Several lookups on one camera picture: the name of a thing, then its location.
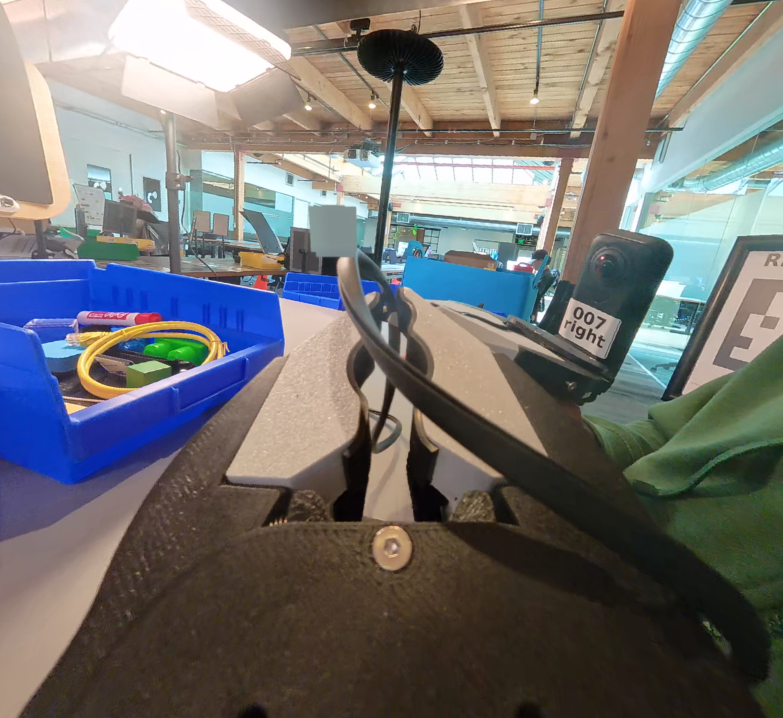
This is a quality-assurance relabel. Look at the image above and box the dark blue storage bin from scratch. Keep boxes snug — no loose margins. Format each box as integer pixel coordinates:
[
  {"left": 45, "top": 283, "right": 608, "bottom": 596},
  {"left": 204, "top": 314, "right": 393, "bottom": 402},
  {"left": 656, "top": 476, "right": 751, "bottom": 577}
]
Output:
[{"left": 283, "top": 273, "right": 380, "bottom": 310}]

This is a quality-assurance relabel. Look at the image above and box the blue plastic bin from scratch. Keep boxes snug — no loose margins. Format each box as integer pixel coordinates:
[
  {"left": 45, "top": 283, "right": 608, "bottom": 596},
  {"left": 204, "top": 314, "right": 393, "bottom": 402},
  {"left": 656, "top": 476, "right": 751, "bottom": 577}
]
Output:
[{"left": 0, "top": 259, "right": 285, "bottom": 484}]

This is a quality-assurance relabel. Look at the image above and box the wooden post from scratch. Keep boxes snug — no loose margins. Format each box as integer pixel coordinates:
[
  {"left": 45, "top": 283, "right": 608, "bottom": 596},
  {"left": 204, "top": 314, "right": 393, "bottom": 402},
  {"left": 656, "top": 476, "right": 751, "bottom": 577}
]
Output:
[{"left": 563, "top": 0, "right": 701, "bottom": 284}]

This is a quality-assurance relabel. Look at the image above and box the yellow ethernet cable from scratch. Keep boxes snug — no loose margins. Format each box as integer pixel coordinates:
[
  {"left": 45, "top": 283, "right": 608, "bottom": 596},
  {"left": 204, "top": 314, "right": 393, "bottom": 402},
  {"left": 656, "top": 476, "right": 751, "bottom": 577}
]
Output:
[{"left": 76, "top": 320, "right": 230, "bottom": 401}]

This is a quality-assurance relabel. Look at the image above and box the red marker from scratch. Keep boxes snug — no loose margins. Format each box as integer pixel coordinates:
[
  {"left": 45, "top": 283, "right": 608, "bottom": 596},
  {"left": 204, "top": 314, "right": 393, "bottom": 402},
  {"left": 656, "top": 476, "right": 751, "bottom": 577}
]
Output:
[{"left": 76, "top": 310, "right": 163, "bottom": 327}]

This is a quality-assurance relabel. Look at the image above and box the black floor lamp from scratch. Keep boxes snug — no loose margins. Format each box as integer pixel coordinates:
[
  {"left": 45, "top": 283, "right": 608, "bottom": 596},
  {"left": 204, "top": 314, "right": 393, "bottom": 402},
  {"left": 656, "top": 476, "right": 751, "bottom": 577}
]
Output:
[{"left": 356, "top": 29, "right": 445, "bottom": 266}]

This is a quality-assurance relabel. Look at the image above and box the silver ventilation duct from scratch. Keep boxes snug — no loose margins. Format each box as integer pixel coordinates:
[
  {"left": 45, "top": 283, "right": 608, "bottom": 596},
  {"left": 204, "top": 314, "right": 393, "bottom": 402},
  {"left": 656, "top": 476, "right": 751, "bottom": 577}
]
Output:
[{"left": 655, "top": 0, "right": 768, "bottom": 101}]

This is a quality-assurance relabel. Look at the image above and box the green box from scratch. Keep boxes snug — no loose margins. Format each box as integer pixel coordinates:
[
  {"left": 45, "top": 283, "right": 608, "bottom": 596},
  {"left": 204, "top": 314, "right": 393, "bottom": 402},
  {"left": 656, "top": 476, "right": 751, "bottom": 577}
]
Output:
[{"left": 77, "top": 237, "right": 140, "bottom": 261}]

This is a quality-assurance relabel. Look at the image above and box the light blue block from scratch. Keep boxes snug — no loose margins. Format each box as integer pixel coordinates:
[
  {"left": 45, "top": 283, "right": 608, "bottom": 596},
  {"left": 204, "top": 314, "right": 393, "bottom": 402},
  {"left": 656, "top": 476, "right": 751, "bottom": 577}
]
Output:
[{"left": 43, "top": 339, "right": 86, "bottom": 373}]

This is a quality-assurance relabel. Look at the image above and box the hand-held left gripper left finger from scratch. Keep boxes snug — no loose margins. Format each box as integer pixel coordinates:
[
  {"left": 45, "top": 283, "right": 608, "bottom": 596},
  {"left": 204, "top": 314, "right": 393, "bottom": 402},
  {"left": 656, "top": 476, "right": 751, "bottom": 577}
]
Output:
[{"left": 225, "top": 293, "right": 394, "bottom": 518}]

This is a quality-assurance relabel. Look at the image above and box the black framed marker poster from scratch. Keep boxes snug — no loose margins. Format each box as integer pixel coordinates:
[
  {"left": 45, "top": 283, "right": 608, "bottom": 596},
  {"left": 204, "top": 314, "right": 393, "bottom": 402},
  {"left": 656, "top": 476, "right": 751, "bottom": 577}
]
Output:
[{"left": 662, "top": 235, "right": 783, "bottom": 401}]

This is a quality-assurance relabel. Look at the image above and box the bright green toy brick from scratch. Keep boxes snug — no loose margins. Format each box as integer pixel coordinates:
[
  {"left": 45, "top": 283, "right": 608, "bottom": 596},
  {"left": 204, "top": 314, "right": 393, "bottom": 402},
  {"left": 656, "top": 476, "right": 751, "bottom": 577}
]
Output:
[{"left": 144, "top": 335, "right": 209, "bottom": 364}]

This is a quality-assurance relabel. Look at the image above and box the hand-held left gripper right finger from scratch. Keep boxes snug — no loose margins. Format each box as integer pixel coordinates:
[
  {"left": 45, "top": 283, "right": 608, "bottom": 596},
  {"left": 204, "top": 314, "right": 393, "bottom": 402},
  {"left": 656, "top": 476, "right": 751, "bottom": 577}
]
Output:
[{"left": 396, "top": 286, "right": 555, "bottom": 522}]

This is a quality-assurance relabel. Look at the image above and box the black cable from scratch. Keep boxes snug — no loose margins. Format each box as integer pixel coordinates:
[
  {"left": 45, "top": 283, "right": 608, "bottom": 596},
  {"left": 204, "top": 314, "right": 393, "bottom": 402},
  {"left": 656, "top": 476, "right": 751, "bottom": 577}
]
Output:
[{"left": 336, "top": 252, "right": 773, "bottom": 683}]

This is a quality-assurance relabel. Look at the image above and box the large studio light on stand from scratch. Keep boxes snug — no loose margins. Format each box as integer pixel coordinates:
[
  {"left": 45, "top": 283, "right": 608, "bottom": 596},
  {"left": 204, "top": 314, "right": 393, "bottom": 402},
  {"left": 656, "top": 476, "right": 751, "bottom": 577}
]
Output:
[{"left": 37, "top": 0, "right": 305, "bottom": 275}]

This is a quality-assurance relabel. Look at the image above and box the dark green block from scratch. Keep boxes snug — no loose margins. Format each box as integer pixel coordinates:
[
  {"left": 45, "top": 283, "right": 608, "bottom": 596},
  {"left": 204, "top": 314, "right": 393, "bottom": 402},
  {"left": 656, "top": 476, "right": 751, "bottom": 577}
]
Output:
[{"left": 126, "top": 361, "right": 172, "bottom": 388}]

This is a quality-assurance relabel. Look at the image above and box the person's right forearm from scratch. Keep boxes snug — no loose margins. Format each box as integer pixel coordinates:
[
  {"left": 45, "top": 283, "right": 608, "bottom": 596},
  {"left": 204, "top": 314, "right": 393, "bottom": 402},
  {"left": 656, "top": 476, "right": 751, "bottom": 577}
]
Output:
[{"left": 581, "top": 332, "right": 783, "bottom": 718}]

